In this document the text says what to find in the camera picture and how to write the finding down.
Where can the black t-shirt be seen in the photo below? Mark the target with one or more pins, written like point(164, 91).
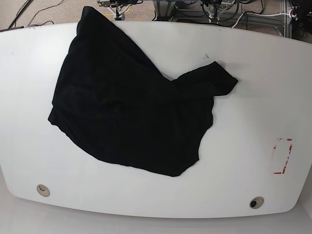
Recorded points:
point(113, 102)

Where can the red tape rectangle marking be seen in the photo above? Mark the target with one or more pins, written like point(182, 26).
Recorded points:
point(280, 156)

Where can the aluminium frame stand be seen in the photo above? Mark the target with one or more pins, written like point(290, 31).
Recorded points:
point(246, 14)

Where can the right table cable grommet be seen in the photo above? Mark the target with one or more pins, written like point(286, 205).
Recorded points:
point(256, 203)

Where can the table cable grommet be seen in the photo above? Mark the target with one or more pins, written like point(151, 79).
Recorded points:
point(256, 203)
point(43, 190)

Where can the left table cable grommet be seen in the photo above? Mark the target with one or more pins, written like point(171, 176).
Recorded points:
point(43, 190)

